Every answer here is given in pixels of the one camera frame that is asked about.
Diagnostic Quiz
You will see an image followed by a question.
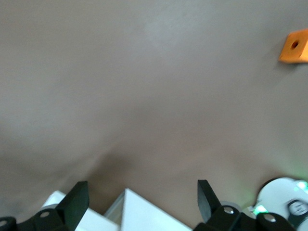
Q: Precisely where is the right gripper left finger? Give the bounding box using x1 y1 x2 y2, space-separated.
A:
0 181 90 231

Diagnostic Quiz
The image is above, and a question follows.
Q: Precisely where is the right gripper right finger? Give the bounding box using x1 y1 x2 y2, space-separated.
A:
193 180 296 231

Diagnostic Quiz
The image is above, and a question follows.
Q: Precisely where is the white plastic drawer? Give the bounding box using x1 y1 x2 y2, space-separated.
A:
42 190 121 231

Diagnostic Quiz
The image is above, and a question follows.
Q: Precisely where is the white drawer cabinet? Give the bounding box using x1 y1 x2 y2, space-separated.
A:
104 187 193 231

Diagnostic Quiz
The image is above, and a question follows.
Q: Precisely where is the brown table mat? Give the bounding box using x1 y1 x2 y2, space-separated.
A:
0 0 308 231

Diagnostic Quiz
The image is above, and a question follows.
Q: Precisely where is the orange button enclosure box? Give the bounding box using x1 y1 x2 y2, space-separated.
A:
278 28 308 64

